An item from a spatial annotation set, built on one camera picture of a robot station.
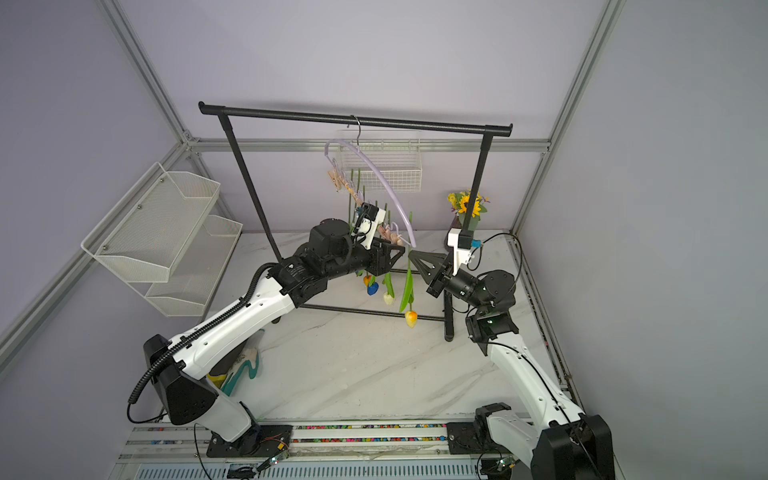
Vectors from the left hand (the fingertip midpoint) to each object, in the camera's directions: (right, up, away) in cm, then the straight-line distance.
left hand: (394, 250), depth 69 cm
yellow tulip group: (-9, -8, +21) cm, 24 cm away
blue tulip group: (-6, -10, +15) cm, 19 cm away
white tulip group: (-1, -13, +16) cm, 21 cm away
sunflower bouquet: (+21, +16, +24) cm, 35 cm away
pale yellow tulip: (+3, -10, 0) cm, 11 cm away
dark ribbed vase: (+22, +10, +36) cm, 43 cm away
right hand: (+4, -2, -3) cm, 5 cm away
